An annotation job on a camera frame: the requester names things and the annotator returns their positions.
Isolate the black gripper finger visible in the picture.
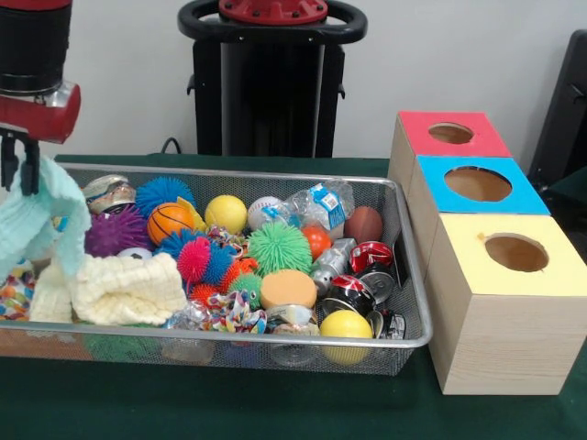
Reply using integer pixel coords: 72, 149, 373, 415
20, 136, 40, 195
0, 128, 19, 192

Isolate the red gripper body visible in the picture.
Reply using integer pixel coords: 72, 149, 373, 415
0, 82, 82, 145

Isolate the mint green cloth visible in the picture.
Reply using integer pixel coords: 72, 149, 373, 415
0, 156, 93, 281

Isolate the cream knitted cloth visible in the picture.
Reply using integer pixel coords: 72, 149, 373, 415
29, 252, 188, 326

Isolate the clear mesh bin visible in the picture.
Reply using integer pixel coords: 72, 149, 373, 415
0, 165, 433, 373

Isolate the wooden box with three holes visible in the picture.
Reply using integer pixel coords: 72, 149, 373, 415
388, 111, 587, 397

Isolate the purple spiky ball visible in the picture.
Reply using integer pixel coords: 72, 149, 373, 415
84, 205, 150, 259

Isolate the blue spiky ball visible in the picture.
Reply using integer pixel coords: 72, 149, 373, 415
135, 176, 195, 216

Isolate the orange toy basketball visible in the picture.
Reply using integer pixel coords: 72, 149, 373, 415
147, 202, 196, 246

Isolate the yellow ball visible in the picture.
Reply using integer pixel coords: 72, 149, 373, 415
205, 194, 249, 235
319, 310, 374, 364

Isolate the white baseball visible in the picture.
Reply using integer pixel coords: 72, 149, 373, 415
248, 196, 282, 230

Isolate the green spiky ball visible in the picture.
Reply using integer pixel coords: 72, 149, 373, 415
248, 220, 313, 278

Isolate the orange foam disc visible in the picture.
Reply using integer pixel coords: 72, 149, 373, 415
260, 269, 318, 312

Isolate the brown toy football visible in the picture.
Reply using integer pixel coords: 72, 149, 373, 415
344, 206, 384, 245

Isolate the dark green table cloth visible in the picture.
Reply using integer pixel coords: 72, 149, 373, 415
0, 154, 587, 440

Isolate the red soda can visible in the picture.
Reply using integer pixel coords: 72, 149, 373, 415
350, 241, 395, 276

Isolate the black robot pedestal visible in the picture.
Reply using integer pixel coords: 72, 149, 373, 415
179, 0, 368, 157

